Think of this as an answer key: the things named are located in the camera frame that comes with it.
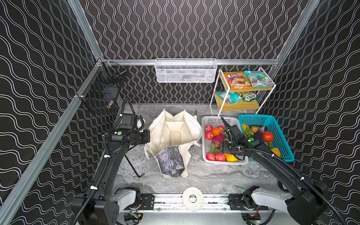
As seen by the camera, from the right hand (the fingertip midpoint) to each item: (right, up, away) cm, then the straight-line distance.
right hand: (228, 148), depth 80 cm
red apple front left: (-9, -6, +5) cm, 12 cm away
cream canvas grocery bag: (-34, +2, +17) cm, 38 cm away
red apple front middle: (-4, -7, +5) cm, 9 cm away
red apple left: (-8, +6, +14) cm, 17 cm away
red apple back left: (-7, +10, +20) cm, 23 cm away
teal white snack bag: (+10, +32, +20) cm, 39 cm away
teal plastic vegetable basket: (+37, +13, +19) cm, 44 cm away
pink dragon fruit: (-3, +4, +12) cm, 13 cm away
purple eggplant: (+27, +8, +16) cm, 33 cm away
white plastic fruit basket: (-8, -1, +12) cm, 14 cm away
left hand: (-43, +7, -5) cm, 43 cm away
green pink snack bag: (+20, +41, +4) cm, 46 cm away
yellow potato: (+33, -4, +7) cm, 34 cm away
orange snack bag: (+7, +40, +3) cm, 41 cm away
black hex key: (-56, -13, +5) cm, 58 cm away
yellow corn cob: (+19, +12, +20) cm, 30 cm away
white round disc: (-19, -28, -8) cm, 35 cm away
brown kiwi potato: (+25, +9, +19) cm, 33 cm away
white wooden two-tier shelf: (+8, +34, +3) cm, 35 cm away
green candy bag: (+22, +33, +20) cm, 44 cm away
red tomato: (+30, +5, +12) cm, 33 cm away
